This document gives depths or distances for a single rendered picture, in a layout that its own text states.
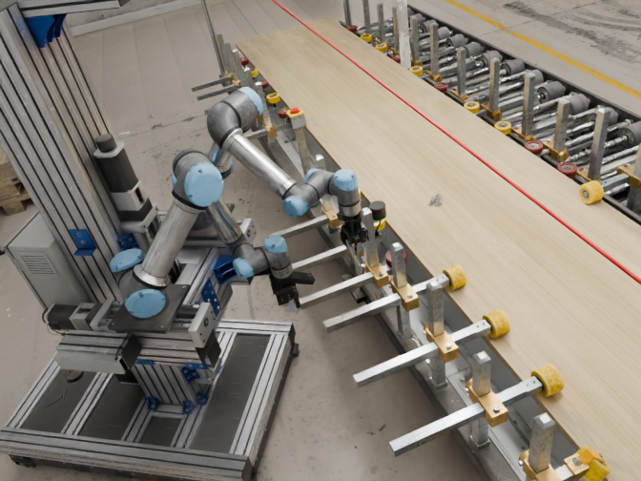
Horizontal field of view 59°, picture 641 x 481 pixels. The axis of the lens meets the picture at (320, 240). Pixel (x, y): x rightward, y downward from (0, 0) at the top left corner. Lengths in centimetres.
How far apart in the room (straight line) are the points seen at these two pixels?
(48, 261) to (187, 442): 100
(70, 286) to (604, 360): 188
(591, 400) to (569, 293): 43
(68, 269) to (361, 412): 148
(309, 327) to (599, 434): 188
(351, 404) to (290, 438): 34
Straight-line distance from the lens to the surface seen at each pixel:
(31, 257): 236
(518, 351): 191
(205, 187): 169
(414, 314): 239
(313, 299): 217
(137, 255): 196
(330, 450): 278
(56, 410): 318
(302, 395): 298
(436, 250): 225
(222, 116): 196
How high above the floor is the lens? 237
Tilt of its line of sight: 38 degrees down
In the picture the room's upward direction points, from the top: 12 degrees counter-clockwise
